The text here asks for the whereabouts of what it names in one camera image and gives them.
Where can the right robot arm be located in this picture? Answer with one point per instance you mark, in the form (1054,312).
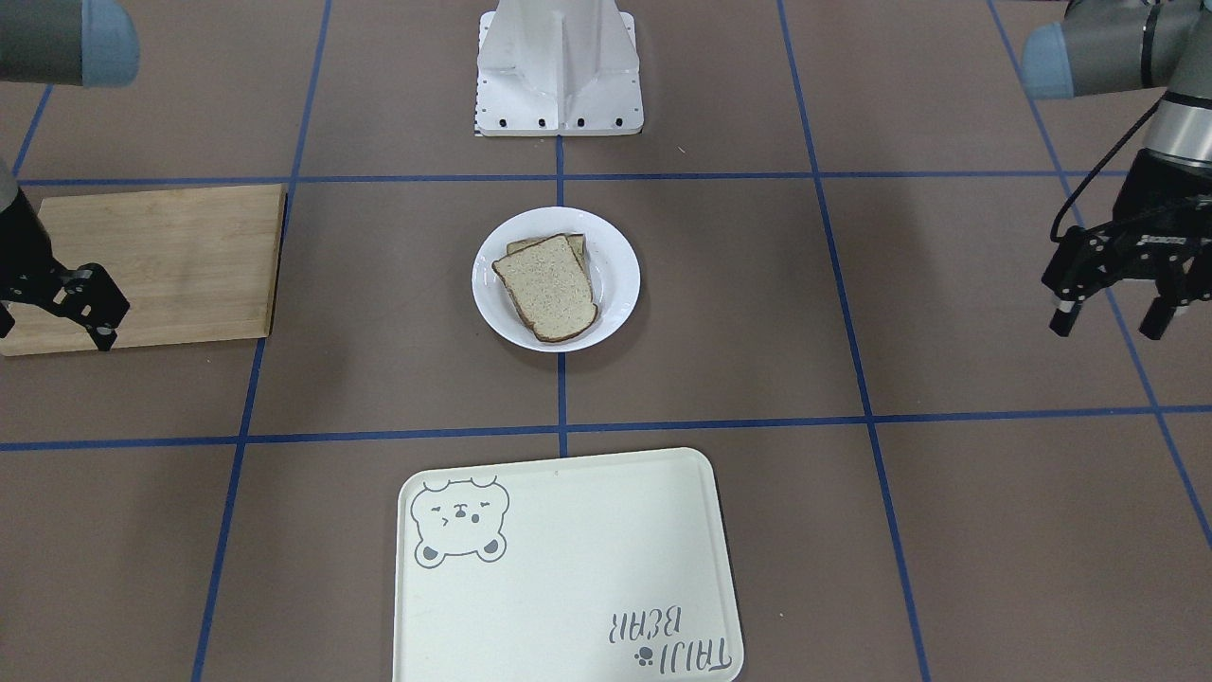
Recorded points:
(87,44)

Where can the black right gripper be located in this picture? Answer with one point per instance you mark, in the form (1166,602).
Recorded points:
(21,248)

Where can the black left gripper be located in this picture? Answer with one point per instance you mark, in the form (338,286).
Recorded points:
(1157,210)

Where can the white camera stand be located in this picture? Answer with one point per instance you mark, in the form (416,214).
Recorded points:
(547,68)

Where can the wooden cutting board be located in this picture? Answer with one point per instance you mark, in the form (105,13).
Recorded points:
(197,264)

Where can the cream bear tray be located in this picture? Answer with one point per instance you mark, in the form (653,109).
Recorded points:
(610,567)

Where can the bread slice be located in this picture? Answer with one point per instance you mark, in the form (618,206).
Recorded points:
(576,241)
(554,299)

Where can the white round plate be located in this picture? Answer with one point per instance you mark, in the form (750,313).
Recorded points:
(613,270)

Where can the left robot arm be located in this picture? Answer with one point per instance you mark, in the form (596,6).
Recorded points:
(1120,46)

